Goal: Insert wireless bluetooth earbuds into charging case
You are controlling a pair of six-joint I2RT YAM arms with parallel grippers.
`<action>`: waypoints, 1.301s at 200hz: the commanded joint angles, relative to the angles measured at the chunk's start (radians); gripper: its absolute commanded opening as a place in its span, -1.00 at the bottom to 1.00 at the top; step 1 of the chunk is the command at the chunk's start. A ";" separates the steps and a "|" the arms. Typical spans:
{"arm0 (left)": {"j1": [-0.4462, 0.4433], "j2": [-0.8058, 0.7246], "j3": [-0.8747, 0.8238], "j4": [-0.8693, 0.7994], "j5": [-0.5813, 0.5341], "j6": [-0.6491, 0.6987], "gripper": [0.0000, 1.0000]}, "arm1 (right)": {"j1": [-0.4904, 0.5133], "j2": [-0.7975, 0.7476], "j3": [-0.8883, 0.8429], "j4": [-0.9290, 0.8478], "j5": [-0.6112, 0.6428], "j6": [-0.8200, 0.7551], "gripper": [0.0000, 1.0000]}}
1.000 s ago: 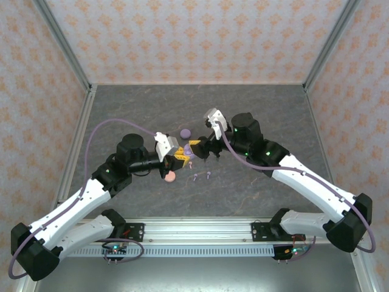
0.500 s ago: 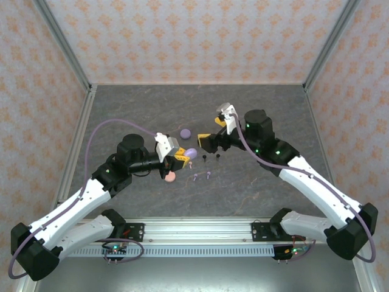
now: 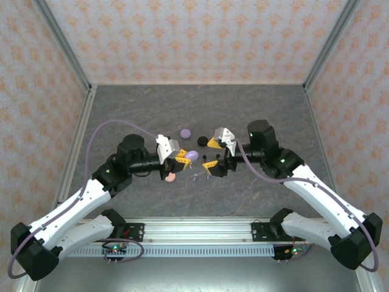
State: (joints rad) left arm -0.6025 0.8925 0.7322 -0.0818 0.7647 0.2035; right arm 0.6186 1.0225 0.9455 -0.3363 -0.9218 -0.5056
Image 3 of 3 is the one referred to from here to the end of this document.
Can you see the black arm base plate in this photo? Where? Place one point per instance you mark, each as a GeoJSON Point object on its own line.
{"type": "Point", "coordinates": [136, 232]}
{"type": "Point", "coordinates": [259, 232]}

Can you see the aluminium frame post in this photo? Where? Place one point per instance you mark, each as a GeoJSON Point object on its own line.
{"type": "Point", "coordinates": [332, 42]}
{"type": "Point", "coordinates": [63, 42]}

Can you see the controller board with LED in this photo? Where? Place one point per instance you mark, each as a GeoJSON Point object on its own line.
{"type": "Point", "coordinates": [287, 252]}
{"type": "Point", "coordinates": [115, 251]}

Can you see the wide aluminium mounting rail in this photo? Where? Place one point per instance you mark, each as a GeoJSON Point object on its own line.
{"type": "Point", "coordinates": [197, 231]}

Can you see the grey metal sheet panel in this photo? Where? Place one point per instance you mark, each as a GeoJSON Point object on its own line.
{"type": "Point", "coordinates": [197, 276]}

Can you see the aluminium table edge rail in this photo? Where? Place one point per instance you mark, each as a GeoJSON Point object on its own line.
{"type": "Point", "coordinates": [315, 118]}
{"type": "Point", "coordinates": [84, 118]}

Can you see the black earbud charging case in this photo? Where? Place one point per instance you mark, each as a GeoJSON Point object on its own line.
{"type": "Point", "coordinates": [202, 140]}

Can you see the purple earbud charging case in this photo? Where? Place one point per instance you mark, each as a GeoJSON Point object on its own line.
{"type": "Point", "coordinates": [192, 155]}
{"type": "Point", "coordinates": [185, 134]}

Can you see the pink earbud charging case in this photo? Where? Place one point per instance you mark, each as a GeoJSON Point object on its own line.
{"type": "Point", "coordinates": [170, 179]}

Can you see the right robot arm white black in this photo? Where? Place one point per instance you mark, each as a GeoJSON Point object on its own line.
{"type": "Point", "coordinates": [322, 194]}

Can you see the short aluminium frame rail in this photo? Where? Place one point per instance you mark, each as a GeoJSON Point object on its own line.
{"type": "Point", "coordinates": [25, 287]}
{"type": "Point", "coordinates": [366, 283]}

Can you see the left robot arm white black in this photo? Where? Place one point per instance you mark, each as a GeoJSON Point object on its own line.
{"type": "Point", "coordinates": [76, 203]}

